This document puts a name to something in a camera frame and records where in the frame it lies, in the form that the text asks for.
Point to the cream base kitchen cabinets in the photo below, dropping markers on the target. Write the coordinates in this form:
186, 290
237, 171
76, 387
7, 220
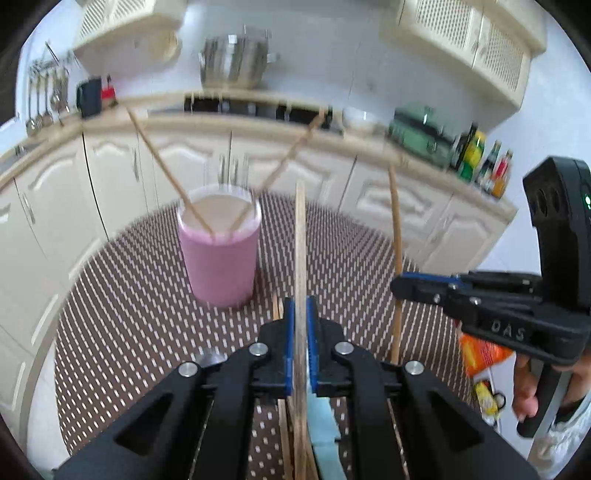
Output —
111, 166

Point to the row of hanging kitchen utensils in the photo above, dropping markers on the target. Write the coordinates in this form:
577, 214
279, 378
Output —
46, 92

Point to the green rice cooker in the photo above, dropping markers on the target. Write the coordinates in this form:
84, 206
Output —
420, 134

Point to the cream plastic strainer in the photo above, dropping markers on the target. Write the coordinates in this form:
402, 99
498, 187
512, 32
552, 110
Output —
168, 46

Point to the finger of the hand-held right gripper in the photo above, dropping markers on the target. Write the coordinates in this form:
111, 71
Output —
431, 277
418, 290

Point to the beige kitchen countertop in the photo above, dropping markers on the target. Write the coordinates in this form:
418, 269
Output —
147, 102

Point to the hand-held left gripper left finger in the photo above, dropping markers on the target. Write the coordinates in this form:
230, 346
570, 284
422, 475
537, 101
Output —
289, 341

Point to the steel stockpot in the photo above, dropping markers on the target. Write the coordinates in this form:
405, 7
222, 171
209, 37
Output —
235, 64

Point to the person's right hand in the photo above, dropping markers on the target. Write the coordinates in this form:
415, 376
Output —
524, 392

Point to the orange snack bag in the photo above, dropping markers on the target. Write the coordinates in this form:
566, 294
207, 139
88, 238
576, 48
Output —
482, 355

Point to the black kettle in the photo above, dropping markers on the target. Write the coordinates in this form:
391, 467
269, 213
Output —
89, 97

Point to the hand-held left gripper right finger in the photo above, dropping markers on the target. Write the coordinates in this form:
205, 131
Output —
311, 341

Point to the yellow packet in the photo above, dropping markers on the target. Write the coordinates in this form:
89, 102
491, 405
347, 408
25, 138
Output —
485, 397

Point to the yellow green bottle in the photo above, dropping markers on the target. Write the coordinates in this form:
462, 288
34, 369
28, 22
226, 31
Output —
474, 159

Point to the red orange bottle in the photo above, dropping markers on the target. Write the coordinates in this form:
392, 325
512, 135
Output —
503, 177

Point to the dark sauce bottle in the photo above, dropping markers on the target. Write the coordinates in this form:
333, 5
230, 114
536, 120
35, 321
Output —
464, 143
489, 168

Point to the white bowl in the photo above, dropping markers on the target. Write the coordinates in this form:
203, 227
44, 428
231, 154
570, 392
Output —
362, 121

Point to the black gas stove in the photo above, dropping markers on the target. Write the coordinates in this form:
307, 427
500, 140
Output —
258, 108

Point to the person's white clothing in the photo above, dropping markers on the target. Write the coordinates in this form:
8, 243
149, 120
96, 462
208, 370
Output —
563, 443

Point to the light blue cloth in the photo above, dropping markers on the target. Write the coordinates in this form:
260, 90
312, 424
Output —
323, 429

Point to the pink cup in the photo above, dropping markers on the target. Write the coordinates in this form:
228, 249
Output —
219, 267

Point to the cream lattice wall cabinet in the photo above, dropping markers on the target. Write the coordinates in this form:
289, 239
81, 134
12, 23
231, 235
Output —
115, 18
461, 32

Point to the red container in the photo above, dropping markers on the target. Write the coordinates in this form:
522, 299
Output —
107, 93

